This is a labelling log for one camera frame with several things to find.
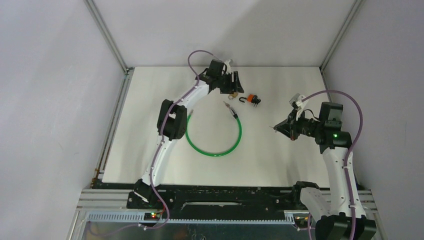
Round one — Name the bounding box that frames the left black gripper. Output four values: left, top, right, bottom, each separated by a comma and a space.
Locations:
215, 71, 243, 95

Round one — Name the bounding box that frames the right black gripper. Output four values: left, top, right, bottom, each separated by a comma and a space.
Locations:
274, 108, 324, 141

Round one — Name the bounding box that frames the orange black padlock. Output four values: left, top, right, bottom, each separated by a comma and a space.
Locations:
238, 94, 259, 104

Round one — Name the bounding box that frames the black-headed key bunch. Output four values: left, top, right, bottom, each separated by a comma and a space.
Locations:
252, 98, 261, 108

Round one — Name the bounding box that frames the green cable lock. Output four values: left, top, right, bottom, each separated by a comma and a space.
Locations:
184, 104, 243, 158

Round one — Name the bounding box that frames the small brass padlock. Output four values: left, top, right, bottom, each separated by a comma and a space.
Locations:
228, 92, 239, 100

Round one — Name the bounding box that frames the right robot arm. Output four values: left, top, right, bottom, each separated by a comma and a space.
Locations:
273, 101, 377, 240

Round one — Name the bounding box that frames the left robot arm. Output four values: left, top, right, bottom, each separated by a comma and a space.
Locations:
134, 59, 244, 208

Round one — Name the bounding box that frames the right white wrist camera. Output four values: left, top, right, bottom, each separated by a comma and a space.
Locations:
289, 93, 308, 121

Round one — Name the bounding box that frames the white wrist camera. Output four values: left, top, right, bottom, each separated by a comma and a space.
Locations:
223, 59, 233, 74
289, 93, 308, 121

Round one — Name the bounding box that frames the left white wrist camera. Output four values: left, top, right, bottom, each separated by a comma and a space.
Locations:
223, 59, 233, 74

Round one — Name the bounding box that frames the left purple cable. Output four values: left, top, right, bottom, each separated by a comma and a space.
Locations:
137, 49, 229, 231

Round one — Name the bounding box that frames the left aluminium frame rail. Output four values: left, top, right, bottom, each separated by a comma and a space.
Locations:
83, 0, 135, 186

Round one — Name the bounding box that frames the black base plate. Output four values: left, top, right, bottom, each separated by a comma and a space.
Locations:
126, 181, 318, 222

